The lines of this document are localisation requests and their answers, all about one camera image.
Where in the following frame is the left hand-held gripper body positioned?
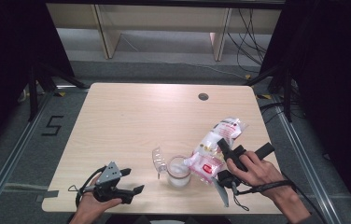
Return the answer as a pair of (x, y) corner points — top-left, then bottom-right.
(92, 161), (134, 205)

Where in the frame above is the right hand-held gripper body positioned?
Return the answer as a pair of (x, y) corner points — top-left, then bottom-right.
(210, 142), (275, 208)

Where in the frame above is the red and white pouch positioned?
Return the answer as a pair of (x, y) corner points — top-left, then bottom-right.
(183, 117), (249, 185)

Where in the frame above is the clear glass measuring cup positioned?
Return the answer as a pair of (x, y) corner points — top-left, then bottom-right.
(151, 147), (193, 189)

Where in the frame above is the person's right hand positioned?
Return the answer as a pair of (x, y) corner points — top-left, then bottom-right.
(226, 150), (287, 197)

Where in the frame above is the person's left hand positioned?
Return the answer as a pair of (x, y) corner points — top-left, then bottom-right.
(70, 175), (123, 219)

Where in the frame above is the grey tape strip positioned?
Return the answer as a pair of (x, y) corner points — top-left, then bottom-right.
(35, 189), (60, 203)

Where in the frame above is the black metal stand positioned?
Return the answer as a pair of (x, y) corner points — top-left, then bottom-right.
(28, 63), (88, 122)
(244, 65), (306, 123)

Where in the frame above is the dark curtain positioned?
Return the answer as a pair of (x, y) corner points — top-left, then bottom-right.
(0, 0), (76, 161)
(258, 0), (351, 220)

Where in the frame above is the beige shelf unit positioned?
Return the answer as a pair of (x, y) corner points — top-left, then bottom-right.
(46, 3), (282, 62)

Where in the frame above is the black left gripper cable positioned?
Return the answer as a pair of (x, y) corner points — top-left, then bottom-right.
(66, 165), (108, 217)

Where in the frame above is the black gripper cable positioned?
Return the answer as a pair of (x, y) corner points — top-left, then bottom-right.
(232, 178), (327, 224)
(66, 165), (108, 217)

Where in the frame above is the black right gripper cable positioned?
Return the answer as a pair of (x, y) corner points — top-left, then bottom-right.
(232, 178), (327, 224)

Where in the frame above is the aluminium floor rail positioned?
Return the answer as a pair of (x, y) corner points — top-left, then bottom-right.
(0, 90), (55, 217)
(271, 94), (344, 224)

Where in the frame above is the bundle of black cables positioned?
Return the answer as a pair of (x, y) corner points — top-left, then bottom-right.
(227, 8), (270, 75)

